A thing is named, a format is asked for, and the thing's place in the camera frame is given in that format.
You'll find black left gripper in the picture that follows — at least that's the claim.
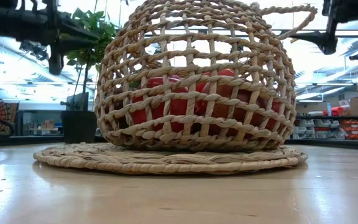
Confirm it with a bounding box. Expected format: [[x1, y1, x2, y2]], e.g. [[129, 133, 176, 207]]
[[44, 0, 101, 75]]

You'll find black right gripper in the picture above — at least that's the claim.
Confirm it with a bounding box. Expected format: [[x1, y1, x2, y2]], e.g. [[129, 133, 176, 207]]
[[290, 0, 347, 55]]

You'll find red tomato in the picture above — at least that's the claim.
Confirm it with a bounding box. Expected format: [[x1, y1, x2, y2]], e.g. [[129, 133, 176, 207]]
[[197, 68, 236, 94]]

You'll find glossy dark red fruit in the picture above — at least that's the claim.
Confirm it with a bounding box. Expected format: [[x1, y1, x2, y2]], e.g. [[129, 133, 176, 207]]
[[197, 83, 282, 138]]

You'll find woven straw basket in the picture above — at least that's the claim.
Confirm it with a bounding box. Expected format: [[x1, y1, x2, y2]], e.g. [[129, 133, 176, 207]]
[[94, 0, 318, 152]]

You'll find black ceiling fixture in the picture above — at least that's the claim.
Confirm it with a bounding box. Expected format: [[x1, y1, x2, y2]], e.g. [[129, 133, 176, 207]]
[[19, 42, 50, 62]]

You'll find dark background monitor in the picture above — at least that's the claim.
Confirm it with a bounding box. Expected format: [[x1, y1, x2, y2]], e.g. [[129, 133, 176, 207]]
[[60, 91, 90, 112]]

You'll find red background object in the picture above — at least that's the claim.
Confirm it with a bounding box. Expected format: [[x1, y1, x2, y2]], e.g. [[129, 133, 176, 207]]
[[323, 106, 345, 117]]

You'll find green potted plant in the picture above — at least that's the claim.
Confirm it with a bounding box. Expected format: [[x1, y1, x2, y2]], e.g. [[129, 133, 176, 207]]
[[63, 7, 117, 144]]

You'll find storage shelf with bins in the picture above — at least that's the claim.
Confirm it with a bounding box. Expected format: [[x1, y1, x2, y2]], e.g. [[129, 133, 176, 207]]
[[290, 115, 358, 141]]

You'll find background shelf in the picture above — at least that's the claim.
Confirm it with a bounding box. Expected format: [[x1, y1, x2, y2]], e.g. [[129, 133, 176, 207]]
[[17, 109, 65, 138]]

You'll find orange patterned cloth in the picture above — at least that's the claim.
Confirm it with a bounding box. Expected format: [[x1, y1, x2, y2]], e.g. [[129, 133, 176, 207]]
[[0, 101, 20, 134]]

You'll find round woven straw mat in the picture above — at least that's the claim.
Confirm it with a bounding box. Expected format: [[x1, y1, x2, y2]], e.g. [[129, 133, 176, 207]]
[[32, 142, 309, 175]]

